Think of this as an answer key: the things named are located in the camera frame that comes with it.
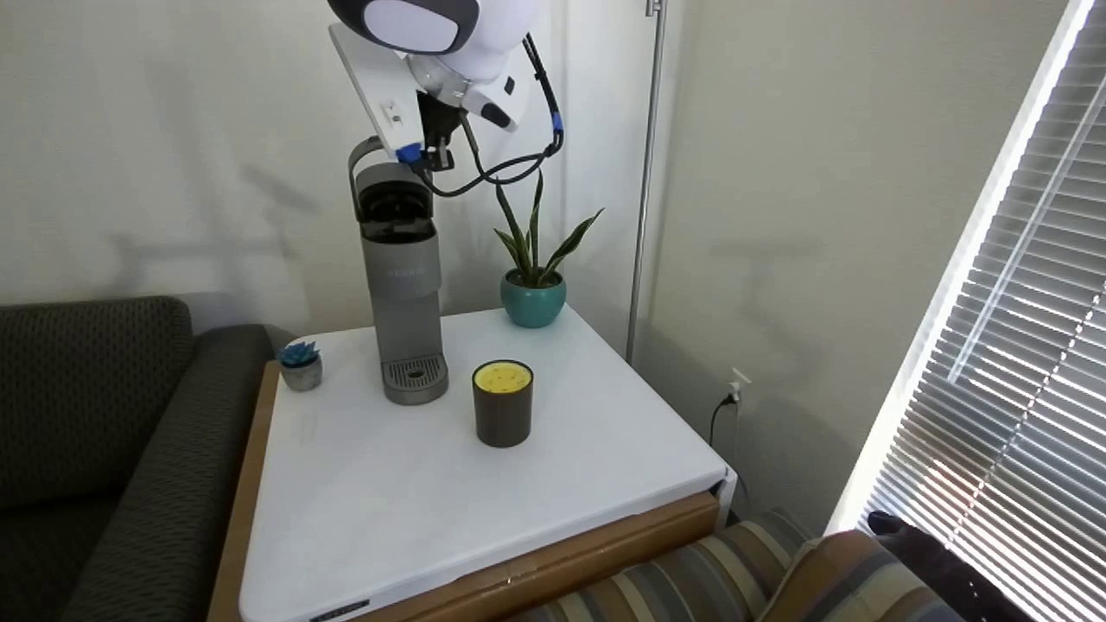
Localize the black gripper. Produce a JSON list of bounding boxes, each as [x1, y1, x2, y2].
[[414, 91, 471, 175]]

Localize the grey single-serve coffee maker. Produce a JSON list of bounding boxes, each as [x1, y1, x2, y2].
[[346, 136, 452, 409]]

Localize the wooden table with white top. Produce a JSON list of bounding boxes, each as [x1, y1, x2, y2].
[[205, 304, 740, 622]]

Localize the snake plant in teal pot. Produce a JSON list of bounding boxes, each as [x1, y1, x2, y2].
[[490, 166, 609, 331]]

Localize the thin metal floor lamp pole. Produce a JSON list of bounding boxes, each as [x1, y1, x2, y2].
[[621, 0, 670, 367]]

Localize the dark jar candle yellow wax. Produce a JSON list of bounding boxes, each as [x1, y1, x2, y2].
[[471, 356, 539, 451]]

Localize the dark grey fabric sofa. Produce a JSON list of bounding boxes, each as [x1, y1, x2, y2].
[[0, 295, 278, 622]]

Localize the striped upholstered armchair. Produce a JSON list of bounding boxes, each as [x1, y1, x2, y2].
[[506, 516, 971, 622]]

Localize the white blind tilt wand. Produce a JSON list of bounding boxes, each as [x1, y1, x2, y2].
[[943, 65, 1106, 390]]

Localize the white window blinds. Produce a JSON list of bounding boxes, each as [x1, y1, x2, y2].
[[861, 0, 1106, 622]]

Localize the black object on armchair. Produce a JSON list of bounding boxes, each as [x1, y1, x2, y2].
[[863, 509, 1035, 622]]

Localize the black power cord with plug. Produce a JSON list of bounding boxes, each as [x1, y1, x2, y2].
[[703, 387, 743, 456]]

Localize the white window frame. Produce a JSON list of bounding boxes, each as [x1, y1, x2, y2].
[[826, 0, 1101, 537]]

